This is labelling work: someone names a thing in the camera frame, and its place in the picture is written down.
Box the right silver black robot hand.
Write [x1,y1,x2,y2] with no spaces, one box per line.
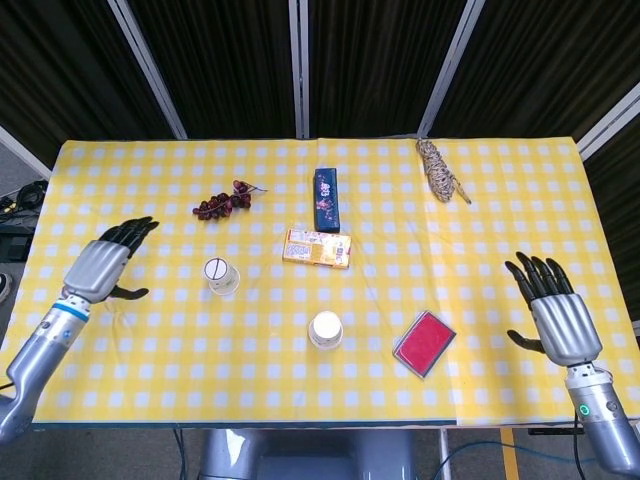
[504,251,603,368]

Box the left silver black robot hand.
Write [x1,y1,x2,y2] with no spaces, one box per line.
[63,216,160,305]

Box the white paper cup green print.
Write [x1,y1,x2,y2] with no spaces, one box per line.
[308,310,344,346]

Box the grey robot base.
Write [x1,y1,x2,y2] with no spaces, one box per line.
[198,428,417,480]

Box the paper cup with line mark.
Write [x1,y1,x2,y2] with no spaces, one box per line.
[201,256,241,296]

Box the yellow white checkered tablecloth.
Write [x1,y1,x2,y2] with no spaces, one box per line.
[0,137,640,429]

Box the black equipment box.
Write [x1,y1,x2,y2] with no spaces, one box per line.
[0,222,36,262]

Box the dark red grape bunch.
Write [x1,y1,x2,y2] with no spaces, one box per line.
[192,179,269,222]

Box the red pad with grey rim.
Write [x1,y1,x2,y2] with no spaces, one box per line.
[392,310,458,380]

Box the white table leg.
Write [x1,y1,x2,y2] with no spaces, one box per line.
[437,428,453,480]

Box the dark partition panel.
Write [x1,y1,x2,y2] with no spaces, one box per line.
[430,0,640,146]
[307,0,470,139]
[127,0,297,140]
[0,0,174,169]

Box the yellow snack box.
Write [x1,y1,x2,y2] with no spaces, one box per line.
[281,228,353,271]

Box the dark blue floral box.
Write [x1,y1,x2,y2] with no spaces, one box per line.
[313,167,344,233]

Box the black cable pile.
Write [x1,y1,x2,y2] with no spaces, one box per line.
[0,179,50,216]

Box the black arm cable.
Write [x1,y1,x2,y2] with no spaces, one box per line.
[572,424,585,480]

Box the white partition post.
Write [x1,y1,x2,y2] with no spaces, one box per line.
[0,124,53,181]
[416,0,487,137]
[288,0,311,140]
[107,0,189,140]
[576,82,640,161]

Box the blue floor cable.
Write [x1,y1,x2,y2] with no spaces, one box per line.
[449,438,596,467]
[172,428,190,480]

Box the beige twisted rope bundle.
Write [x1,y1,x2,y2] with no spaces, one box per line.
[415,138,473,205]

